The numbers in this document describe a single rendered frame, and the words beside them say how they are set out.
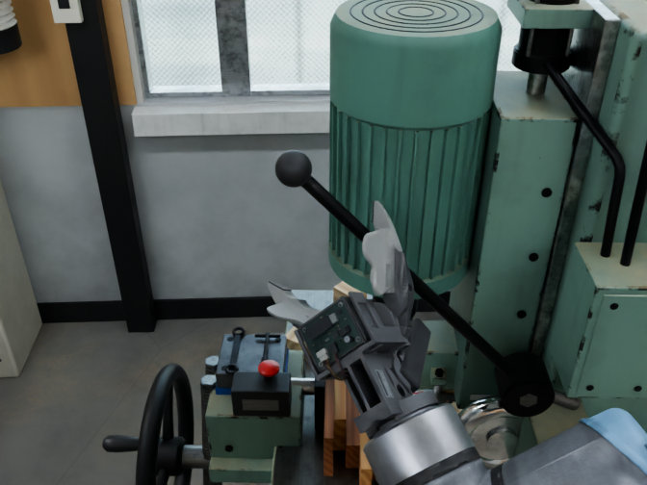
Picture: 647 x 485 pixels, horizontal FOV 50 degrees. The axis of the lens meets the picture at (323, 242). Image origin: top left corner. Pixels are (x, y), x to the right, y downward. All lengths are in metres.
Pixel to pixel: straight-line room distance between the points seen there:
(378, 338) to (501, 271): 0.26
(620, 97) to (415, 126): 0.19
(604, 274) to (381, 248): 0.22
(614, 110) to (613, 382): 0.28
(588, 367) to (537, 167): 0.21
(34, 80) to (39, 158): 0.27
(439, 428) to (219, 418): 0.47
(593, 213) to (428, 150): 0.18
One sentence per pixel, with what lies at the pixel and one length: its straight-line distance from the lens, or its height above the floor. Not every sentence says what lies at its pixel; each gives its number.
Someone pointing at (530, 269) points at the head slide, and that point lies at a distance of 0.84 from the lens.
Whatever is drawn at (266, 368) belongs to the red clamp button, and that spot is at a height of 1.03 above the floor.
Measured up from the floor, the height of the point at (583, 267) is 1.30.
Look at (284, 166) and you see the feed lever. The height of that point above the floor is 1.41.
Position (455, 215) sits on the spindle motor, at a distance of 0.79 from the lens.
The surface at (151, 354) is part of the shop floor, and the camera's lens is 2.58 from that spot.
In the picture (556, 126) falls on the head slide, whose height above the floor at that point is 1.41.
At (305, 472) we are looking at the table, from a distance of 1.02.
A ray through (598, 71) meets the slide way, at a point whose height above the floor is 1.47.
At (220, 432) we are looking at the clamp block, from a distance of 1.04.
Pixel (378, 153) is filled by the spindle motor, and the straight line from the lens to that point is 0.73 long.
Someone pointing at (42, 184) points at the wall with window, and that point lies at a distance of 2.49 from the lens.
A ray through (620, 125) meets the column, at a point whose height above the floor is 1.43.
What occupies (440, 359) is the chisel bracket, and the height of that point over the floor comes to 1.06.
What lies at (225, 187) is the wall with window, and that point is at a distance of 2.37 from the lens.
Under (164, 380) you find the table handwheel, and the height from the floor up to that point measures 0.95.
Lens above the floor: 1.71
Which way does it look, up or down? 34 degrees down
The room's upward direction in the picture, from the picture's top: straight up
